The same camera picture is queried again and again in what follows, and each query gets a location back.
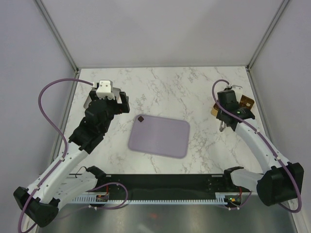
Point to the lavender plastic tray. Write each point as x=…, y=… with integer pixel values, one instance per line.
x=160, y=136

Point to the right aluminium frame post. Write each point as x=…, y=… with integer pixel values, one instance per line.
x=268, y=32

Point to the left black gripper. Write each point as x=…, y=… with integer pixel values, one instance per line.
x=125, y=100

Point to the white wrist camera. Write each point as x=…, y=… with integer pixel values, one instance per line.
x=238, y=91
x=104, y=89

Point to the left aluminium frame post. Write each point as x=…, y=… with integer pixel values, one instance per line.
x=56, y=34

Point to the gold chocolate box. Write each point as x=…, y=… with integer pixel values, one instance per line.
x=243, y=101

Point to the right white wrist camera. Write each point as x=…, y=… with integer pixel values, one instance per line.
x=238, y=91

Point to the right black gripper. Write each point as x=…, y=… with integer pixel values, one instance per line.
x=218, y=114

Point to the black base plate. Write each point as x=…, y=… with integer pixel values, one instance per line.
x=169, y=186

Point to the white cable duct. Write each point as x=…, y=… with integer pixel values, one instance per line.
x=96, y=199

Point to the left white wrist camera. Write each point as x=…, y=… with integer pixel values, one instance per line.
x=104, y=89

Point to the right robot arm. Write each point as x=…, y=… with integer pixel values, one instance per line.
x=280, y=179

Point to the aluminium frame post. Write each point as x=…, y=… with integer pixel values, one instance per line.
x=56, y=34
x=268, y=32

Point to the metal tongs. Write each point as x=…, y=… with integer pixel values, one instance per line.
x=222, y=126

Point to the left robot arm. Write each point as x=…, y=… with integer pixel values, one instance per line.
x=45, y=197

